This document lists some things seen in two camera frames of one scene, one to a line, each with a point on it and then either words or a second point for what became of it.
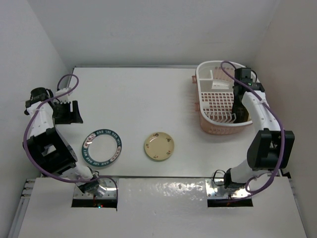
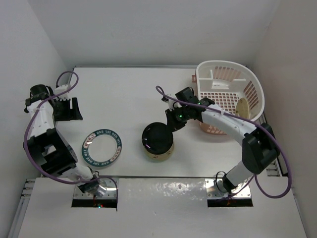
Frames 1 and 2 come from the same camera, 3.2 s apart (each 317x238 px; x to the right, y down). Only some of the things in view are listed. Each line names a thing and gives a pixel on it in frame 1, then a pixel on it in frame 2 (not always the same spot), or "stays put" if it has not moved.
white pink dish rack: [214, 80] stays put
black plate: [242, 113] -> [157, 138]
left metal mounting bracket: [108, 184] stays put
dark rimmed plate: [102, 148] stays put
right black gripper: [237, 101] -> [171, 121]
